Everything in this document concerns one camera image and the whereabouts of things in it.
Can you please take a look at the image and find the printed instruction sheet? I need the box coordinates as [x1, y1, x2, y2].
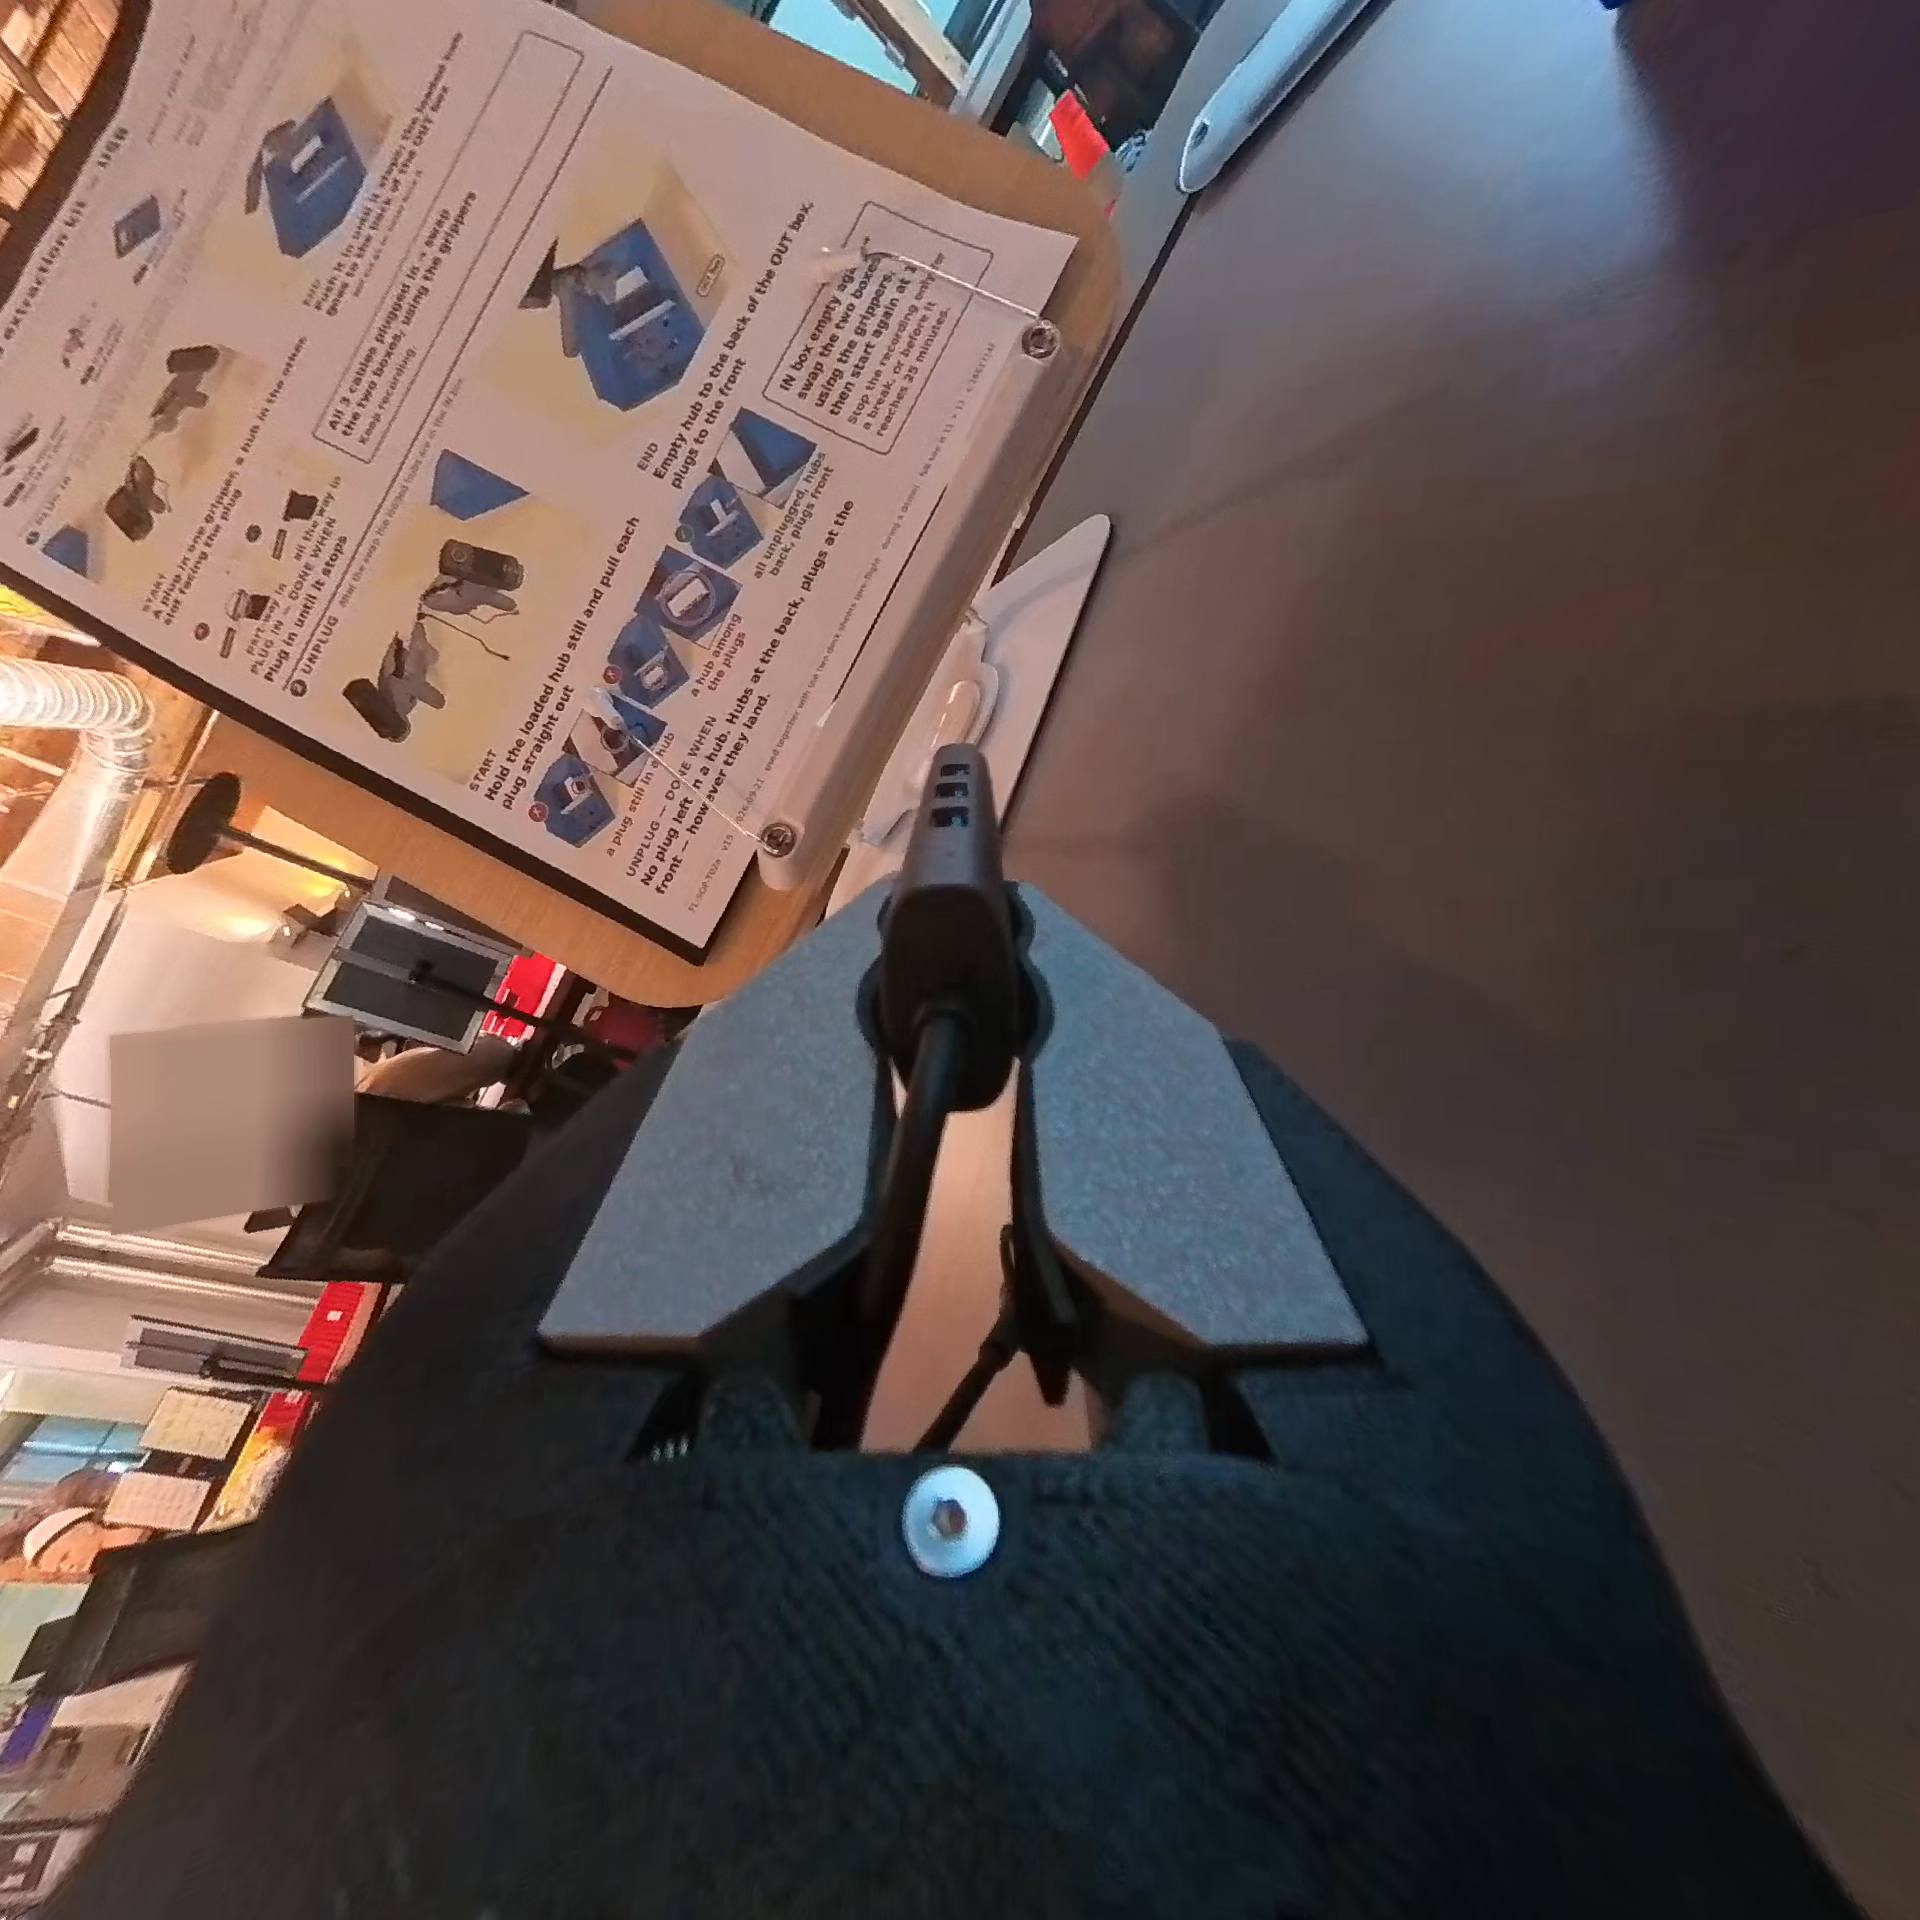
[0, 0, 1085, 964]

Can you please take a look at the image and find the white sheet holder bar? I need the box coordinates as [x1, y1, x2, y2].
[755, 313, 1070, 900]

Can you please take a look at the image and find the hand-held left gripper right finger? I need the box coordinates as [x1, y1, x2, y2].
[1011, 877, 1374, 1408]

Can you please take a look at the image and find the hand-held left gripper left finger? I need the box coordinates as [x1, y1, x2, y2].
[538, 877, 902, 1398]

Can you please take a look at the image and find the white stand base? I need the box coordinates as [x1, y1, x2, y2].
[898, 512, 1117, 860]

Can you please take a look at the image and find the grey usb hub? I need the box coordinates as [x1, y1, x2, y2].
[875, 740, 1055, 1115]

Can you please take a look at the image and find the black office chair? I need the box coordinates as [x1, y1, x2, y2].
[259, 1094, 530, 1279]

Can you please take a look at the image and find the black round base stand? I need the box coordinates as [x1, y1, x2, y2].
[163, 769, 380, 895]

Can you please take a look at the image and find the black hub cable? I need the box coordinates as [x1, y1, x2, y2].
[854, 1021, 1070, 1454]

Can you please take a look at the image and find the metal equipment case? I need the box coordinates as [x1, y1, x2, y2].
[304, 898, 509, 1055]

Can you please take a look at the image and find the red box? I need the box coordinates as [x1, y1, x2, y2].
[298, 1273, 395, 1384]

